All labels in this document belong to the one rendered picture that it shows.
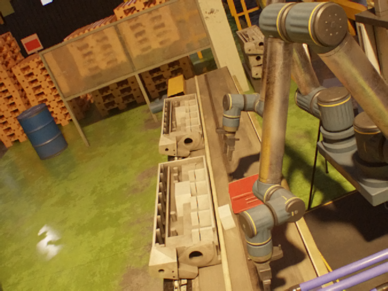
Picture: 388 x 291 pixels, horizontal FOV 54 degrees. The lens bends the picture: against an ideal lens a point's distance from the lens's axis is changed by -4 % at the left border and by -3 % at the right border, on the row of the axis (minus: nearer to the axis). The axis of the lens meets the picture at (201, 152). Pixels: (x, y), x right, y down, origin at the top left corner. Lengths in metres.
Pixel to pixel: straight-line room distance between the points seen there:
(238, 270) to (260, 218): 0.75
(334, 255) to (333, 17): 1.75
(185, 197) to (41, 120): 5.08
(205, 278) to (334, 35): 1.49
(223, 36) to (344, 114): 4.22
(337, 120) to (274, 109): 0.89
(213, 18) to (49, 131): 3.48
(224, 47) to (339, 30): 5.13
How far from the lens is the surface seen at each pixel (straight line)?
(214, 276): 2.30
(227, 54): 6.52
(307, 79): 2.62
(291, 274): 2.16
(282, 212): 1.61
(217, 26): 6.41
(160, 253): 2.24
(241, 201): 2.58
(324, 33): 1.39
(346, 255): 2.75
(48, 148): 7.53
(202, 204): 2.56
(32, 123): 7.40
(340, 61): 1.50
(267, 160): 1.70
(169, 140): 3.50
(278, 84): 1.62
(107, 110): 8.38
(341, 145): 2.55
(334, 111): 2.44
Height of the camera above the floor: 2.32
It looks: 26 degrees down
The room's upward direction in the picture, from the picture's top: 22 degrees counter-clockwise
